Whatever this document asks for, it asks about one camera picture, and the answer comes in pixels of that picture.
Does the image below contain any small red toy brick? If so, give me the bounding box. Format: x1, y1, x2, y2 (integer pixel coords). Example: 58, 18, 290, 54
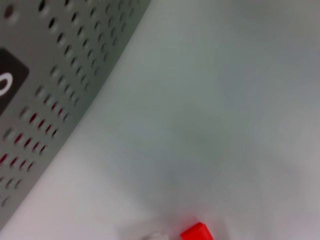
179, 221, 215, 240

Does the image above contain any grey-green perforated storage bin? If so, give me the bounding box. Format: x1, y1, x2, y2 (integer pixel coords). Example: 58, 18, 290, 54
0, 0, 152, 222

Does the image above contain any black bin logo label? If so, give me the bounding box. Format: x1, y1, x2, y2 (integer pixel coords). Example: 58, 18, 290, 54
0, 47, 31, 116

